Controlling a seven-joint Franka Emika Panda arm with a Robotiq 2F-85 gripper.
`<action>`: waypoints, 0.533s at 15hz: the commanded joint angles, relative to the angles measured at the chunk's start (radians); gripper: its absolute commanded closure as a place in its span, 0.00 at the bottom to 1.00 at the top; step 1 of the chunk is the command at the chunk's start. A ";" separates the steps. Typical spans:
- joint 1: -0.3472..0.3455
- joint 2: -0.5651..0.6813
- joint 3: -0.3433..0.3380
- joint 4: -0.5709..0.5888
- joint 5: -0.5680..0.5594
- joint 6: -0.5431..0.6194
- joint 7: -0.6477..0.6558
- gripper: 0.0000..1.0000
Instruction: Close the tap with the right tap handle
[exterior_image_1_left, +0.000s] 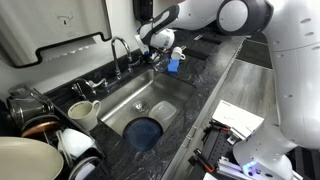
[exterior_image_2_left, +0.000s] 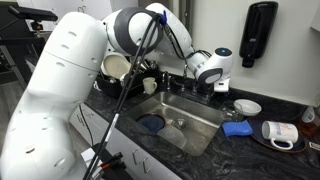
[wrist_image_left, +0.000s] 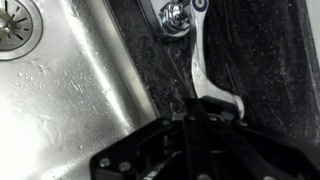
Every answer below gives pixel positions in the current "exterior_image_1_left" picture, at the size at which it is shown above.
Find sink drain strainer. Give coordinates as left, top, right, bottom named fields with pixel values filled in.
left=131, top=100, right=151, bottom=115

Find stainless steel sink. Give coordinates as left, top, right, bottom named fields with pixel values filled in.
left=95, top=68, right=197, bottom=153

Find white bowl in rack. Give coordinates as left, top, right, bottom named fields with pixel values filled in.
left=55, top=127, right=98, bottom=162

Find clear glass bowl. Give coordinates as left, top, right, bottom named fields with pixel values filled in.
left=152, top=53, right=171, bottom=73

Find red handled tool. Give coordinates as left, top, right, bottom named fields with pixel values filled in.
left=192, top=147, right=217, bottom=175

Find dark blue plate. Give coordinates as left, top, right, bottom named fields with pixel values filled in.
left=122, top=116, right=165, bottom=152

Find cream round plate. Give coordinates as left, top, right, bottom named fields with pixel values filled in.
left=0, top=136, right=65, bottom=180

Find copper bottom pan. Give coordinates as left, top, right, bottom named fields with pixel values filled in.
left=20, top=119, right=62, bottom=140

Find white flat box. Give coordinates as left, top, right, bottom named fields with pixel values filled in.
left=211, top=99, right=265, bottom=141

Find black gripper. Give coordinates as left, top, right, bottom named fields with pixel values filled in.
left=142, top=46, right=162, bottom=64

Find black dish rack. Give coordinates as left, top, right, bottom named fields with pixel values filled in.
left=0, top=98, right=112, bottom=180

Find small chrome side faucet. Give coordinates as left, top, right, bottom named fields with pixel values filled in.
left=70, top=77, right=98, bottom=101

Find clear plastic container lid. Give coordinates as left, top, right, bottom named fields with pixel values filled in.
left=148, top=100, right=178, bottom=123

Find chrome tap handle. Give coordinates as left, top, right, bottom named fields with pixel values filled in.
left=87, top=77, right=109, bottom=91
left=128, top=55, right=144, bottom=70

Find cream ceramic mug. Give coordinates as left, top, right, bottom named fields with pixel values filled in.
left=67, top=99, right=102, bottom=132

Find black tool box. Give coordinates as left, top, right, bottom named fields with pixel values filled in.
left=187, top=119, right=242, bottom=180

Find black wall soap dispenser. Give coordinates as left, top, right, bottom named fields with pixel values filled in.
left=132, top=0, right=155, bottom=23

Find white printed mug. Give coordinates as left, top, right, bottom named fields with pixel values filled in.
left=170, top=46, right=187, bottom=62

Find steel paper towel dispenser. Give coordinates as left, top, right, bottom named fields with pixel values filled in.
left=0, top=0, right=113, bottom=70

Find chrome gooseneck faucet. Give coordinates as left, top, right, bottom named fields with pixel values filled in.
left=110, top=36, right=134, bottom=81

